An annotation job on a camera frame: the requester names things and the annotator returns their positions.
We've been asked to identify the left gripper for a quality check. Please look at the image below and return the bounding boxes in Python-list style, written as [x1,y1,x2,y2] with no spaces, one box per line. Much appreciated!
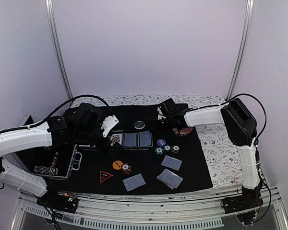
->
[75,122,125,158]

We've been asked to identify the purple small blind button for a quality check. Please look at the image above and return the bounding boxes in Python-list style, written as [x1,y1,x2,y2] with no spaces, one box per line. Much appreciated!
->
[156,139,166,147]

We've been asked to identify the black round dealer button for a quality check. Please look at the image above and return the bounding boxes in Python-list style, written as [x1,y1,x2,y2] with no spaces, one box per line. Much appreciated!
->
[134,120,145,130]

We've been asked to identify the blue fifty poker chip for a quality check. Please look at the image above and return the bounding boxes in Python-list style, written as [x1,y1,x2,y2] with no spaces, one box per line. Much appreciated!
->
[163,145,172,151]

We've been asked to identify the blue green poker chip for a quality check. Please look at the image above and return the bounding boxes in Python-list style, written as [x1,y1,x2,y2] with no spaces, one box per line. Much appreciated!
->
[171,145,180,154]

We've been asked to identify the queen face card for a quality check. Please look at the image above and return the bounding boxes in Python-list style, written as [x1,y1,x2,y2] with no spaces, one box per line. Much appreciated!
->
[110,134,123,146]

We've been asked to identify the dealt cards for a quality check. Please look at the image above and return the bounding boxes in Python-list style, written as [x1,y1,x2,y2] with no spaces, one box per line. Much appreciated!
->
[161,155,182,171]
[123,173,146,192]

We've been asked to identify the face down burn card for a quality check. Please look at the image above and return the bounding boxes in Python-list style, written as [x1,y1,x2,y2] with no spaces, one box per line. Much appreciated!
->
[123,133,137,147]

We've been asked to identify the orange big blind button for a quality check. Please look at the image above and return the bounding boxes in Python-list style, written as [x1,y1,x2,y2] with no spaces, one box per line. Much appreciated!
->
[112,160,124,170]

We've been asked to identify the triangular all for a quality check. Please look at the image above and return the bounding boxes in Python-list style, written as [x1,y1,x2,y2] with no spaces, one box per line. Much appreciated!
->
[99,171,113,184]

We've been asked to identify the blue playing card deck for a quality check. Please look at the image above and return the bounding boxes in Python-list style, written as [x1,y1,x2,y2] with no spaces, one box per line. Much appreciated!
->
[156,169,183,190]

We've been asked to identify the red black chip stack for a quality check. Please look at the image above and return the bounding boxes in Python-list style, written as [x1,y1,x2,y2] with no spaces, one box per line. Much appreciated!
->
[121,163,132,175]

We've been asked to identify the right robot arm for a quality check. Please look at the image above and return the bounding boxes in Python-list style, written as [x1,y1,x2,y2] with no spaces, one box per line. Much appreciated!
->
[152,98,260,190]

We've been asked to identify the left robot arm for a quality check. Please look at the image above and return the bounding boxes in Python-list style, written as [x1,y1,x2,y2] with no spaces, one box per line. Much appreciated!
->
[0,103,120,208]

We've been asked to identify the red patterned bowl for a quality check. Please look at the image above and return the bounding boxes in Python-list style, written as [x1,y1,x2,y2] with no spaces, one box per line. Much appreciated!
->
[172,127,193,137]

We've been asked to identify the aluminium poker chip case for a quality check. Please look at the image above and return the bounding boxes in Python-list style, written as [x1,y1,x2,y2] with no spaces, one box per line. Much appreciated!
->
[27,144,82,180]

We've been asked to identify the black poker felt mat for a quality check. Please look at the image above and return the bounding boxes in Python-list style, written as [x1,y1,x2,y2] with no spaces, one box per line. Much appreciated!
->
[14,103,213,196]

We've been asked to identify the lower poker chip row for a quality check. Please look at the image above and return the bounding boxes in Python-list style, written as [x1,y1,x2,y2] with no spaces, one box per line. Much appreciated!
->
[34,165,59,176]

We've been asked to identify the floral patterned tablecloth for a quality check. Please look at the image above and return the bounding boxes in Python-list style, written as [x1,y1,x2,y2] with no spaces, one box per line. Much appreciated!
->
[102,95,260,189]

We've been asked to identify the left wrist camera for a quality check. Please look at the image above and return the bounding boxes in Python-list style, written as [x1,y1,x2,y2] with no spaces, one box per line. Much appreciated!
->
[100,115,119,138]

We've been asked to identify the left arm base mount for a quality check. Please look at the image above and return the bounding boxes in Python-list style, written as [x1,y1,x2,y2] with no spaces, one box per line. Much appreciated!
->
[36,190,79,214]

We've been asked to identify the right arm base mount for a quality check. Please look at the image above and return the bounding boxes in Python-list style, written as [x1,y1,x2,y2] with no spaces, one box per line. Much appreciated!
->
[220,182,264,225]

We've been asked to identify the left aluminium frame post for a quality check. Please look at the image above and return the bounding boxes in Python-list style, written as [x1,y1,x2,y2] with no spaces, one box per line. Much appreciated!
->
[45,0,73,99]

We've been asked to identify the aluminium frame post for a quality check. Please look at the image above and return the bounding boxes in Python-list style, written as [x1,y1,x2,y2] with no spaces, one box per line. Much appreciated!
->
[45,0,73,99]
[226,0,254,100]

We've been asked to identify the right aluminium frame post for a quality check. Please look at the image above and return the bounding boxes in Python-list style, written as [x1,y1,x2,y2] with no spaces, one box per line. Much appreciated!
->
[226,0,254,100]

